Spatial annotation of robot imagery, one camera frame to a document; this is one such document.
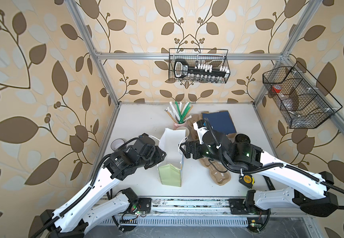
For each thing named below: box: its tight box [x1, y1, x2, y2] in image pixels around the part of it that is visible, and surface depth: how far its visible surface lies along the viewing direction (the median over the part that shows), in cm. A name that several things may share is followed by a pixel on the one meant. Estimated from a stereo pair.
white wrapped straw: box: [169, 101, 181, 122], surface depth 98 cm
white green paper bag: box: [157, 127, 186, 187], surface depth 72 cm
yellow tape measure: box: [238, 174, 256, 190], surface depth 82 cm
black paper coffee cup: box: [234, 133, 251, 144], surface depth 89 cm
